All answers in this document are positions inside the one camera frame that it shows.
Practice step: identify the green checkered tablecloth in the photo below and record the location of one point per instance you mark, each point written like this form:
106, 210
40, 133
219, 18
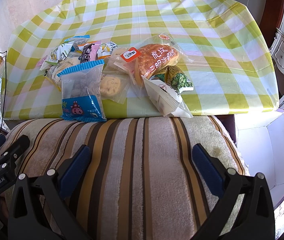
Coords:
231, 67

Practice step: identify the tiger-skin cake bread package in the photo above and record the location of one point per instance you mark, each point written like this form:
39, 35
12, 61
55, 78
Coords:
149, 56

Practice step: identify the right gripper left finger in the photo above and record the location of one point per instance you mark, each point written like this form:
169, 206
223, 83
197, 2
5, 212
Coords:
38, 208

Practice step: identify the green pea snack packet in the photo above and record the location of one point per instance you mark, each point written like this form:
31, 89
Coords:
175, 78

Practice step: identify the round cookie clear wrapper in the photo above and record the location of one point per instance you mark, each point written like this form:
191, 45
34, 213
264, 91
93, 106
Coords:
114, 87

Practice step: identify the ginkgo snack packet orange white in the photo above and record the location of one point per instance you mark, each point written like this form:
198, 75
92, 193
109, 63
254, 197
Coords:
57, 55

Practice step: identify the cream pastry clear wrapper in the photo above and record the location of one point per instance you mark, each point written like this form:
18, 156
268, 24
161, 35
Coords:
51, 74

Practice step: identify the white snack pouch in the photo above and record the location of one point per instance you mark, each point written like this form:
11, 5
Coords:
166, 99

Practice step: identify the white purple cardboard box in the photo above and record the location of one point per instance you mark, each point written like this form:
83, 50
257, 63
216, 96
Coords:
260, 139

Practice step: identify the blue white milk candy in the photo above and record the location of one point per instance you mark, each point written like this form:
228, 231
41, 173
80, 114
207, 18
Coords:
106, 49

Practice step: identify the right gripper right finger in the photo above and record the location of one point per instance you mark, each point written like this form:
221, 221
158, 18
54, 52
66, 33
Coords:
255, 219

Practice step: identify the striped plush cushion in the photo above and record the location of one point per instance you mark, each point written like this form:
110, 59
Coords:
141, 183

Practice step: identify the blue clear snack bag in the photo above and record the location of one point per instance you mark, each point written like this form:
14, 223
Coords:
80, 87

